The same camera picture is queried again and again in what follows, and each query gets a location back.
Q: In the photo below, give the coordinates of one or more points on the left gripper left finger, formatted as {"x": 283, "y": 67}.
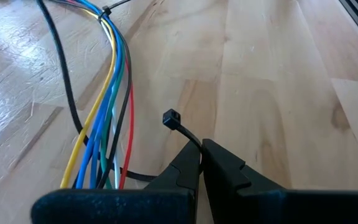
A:
{"x": 120, "y": 208}

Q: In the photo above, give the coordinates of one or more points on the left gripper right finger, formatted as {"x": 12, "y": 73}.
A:
{"x": 275, "y": 208}

